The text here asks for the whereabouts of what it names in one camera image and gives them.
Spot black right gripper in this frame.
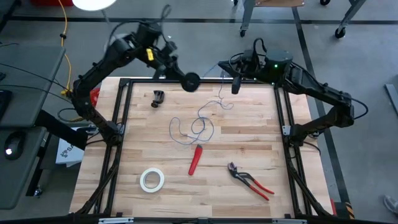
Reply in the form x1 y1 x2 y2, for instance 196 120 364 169
217 49 272 95

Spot black cord spool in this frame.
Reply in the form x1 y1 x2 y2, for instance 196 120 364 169
180 72 201 93

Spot thin blue cord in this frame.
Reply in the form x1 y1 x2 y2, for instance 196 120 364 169
168 62 235 146

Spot black screw clamp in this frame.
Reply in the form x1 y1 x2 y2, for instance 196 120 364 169
150 90 166 109

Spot wooden-top table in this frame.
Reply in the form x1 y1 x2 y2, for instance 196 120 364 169
239 0 366 40

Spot white tape roll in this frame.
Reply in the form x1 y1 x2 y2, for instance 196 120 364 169
139 167 166 194

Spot white cardboard box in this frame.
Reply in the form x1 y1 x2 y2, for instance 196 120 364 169
55 136 86 168

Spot red floor bin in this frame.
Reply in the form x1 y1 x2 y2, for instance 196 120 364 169
30 0 73 7

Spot grey desk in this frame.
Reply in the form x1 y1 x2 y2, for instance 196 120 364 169
0 45 67 210

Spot silver aluminium extrusion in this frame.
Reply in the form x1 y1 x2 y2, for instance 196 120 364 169
98 217 135 224
271 218 307 224

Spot grey metal bar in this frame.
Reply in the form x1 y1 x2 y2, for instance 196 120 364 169
383 83 398 116

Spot hazard-striped black box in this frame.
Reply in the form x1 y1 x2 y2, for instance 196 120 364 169
330 198 356 220

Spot black computer mouse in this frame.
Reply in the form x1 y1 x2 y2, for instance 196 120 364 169
3 131 27 161

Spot person's shoe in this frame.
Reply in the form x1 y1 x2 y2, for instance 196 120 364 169
383 194 398 215

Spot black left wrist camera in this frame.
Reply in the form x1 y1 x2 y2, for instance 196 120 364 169
162 40 178 57

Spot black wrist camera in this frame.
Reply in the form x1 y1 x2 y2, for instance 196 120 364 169
162 40 178 57
242 49 258 63

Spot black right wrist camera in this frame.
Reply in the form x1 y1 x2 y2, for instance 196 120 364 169
242 49 258 63

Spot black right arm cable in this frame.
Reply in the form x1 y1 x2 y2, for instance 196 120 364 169
252 37 268 63

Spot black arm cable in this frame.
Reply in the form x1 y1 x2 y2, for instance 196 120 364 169
107 3 172 47
252 37 268 63

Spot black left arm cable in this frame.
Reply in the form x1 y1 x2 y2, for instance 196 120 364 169
107 3 172 47

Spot yellow cable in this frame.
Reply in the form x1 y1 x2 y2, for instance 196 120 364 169
57 0 75 96

